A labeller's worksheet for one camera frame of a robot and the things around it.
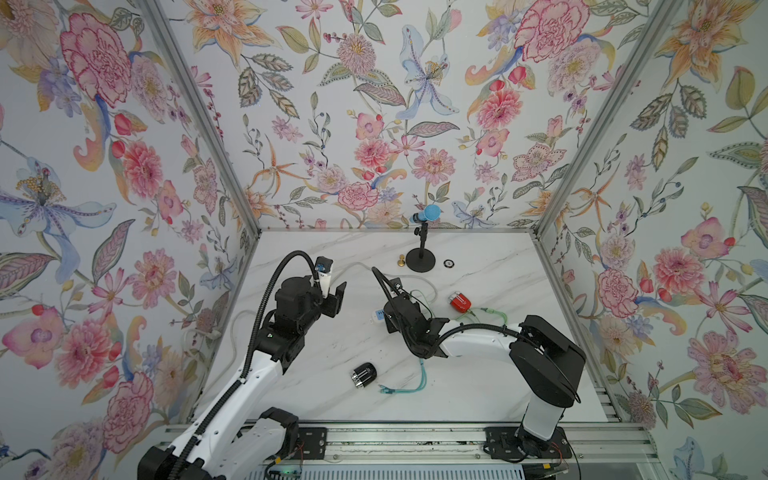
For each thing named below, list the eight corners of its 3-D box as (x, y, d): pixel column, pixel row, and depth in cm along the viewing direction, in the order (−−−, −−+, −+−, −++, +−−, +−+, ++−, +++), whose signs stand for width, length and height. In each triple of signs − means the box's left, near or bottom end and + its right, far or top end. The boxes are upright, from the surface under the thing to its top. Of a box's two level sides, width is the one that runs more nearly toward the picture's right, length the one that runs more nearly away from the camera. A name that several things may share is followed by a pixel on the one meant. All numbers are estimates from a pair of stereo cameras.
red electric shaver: (461, 315, 99) (463, 310, 97) (447, 301, 103) (448, 296, 100) (470, 308, 101) (472, 303, 98) (456, 294, 104) (458, 289, 102)
